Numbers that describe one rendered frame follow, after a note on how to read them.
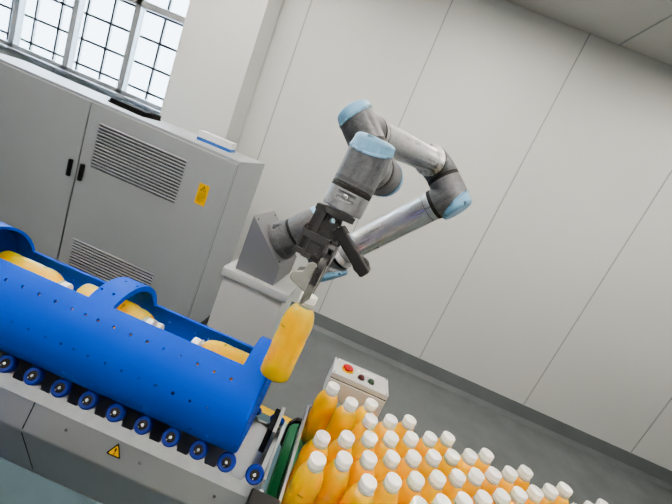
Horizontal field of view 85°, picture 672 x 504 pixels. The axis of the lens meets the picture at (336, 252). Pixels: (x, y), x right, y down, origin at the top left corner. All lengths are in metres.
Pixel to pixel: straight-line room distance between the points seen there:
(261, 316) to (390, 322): 2.35
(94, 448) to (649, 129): 4.21
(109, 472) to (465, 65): 3.59
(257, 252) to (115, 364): 0.85
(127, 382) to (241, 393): 0.26
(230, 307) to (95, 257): 1.62
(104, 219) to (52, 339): 2.07
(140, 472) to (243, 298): 0.83
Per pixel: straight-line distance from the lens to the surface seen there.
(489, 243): 3.78
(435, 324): 3.93
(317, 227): 0.78
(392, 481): 1.02
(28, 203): 3.48
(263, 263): 1.67
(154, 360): 0.97
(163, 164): 2.77
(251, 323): 1.75
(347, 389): 1.29
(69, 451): 1.22
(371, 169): 0.75
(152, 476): 1.15
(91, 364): 1.04
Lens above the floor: 1.74
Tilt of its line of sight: 14 degrees down
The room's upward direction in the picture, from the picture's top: 23 degrees clockwise
